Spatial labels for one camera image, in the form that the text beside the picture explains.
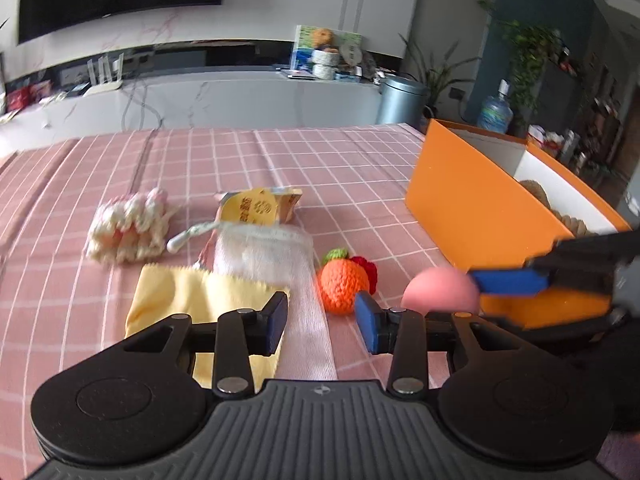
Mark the pink ball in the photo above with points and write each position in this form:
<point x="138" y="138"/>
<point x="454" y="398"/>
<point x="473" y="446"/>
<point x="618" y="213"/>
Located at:
<point x="435" y="292"/>

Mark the white round fan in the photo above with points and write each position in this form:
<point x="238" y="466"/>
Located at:
<point x="351" y="55"/>

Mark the decorative plate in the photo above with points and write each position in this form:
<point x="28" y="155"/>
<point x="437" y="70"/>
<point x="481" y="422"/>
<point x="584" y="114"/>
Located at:
<point x="369" y="66"/>

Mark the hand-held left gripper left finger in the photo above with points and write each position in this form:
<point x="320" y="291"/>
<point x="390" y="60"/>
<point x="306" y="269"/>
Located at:
<point x="275" y="322"/>

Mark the yellow cloth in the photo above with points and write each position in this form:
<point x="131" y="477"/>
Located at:
<point x="170" y="295"/>

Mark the long-leaf potted plant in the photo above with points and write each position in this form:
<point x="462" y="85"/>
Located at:
<point x="440" y="80"/>

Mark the pink checked tablecloth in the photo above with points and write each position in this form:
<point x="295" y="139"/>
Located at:
<point x="325" y="175"/>

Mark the green picture card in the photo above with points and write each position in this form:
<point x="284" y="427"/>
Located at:
<point x="352" y="37"/>

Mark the white router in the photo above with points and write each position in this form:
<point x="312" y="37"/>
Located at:
<point x="104" y="85"/>

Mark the bushy green pothos plant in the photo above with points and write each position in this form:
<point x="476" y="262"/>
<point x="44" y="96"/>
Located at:
<point x="530" y="60"/>

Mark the orange cardboard box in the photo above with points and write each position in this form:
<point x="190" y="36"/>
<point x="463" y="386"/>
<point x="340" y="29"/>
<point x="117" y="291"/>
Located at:
<point x="465" y="200"/>

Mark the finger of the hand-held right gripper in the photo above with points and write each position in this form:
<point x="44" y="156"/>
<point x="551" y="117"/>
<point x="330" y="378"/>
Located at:
<point x="560" y="321"/>
<point x="510" y="282"/>

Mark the brown teddy bear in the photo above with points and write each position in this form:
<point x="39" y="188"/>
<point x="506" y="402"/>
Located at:
<point x="324" y="40"/>

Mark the white marble television console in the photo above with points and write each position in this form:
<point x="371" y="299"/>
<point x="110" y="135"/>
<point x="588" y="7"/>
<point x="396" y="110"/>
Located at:
<point x="225" y="100"/>

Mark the grey metal trash can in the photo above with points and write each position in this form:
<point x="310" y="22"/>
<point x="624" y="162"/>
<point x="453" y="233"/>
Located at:
<point x="401" y="102"/>

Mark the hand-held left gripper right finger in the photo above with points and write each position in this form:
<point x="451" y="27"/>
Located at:
<point x="369" y="322"/>

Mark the brown bear-shaped sponge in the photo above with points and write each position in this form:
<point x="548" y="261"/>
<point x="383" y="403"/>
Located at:
<point x="535" y="191"/>

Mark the grey cabinet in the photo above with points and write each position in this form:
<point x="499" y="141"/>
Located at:
<point x="585" y="110"/>

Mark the wall socket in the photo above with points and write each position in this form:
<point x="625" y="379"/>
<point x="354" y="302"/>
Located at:
<point x="457" y="93"/>

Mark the grey laptop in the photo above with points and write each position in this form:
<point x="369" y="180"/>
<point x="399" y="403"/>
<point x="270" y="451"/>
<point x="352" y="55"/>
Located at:
<point x="296" y="75"/>

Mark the orange crochet fruit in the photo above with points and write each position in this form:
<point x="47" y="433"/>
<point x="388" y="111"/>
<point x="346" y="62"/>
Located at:
<point x="342" y="285"/>

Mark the brown knitted headband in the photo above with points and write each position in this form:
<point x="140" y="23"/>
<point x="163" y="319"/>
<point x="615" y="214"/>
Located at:
<point x="575" y="225"/>

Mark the yellow snack packet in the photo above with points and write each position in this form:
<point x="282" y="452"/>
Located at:
<point x="255" y="207"/>

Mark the blue water bottle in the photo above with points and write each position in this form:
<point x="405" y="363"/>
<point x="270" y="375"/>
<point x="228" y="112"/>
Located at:
<point x="494" y="112"/>

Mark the blue and green painting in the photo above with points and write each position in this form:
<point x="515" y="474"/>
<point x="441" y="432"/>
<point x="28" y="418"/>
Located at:
<point x="301" y="50"/>

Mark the red boxes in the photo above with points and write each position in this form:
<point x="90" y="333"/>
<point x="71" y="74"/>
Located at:
<point x="27" y="95"/>

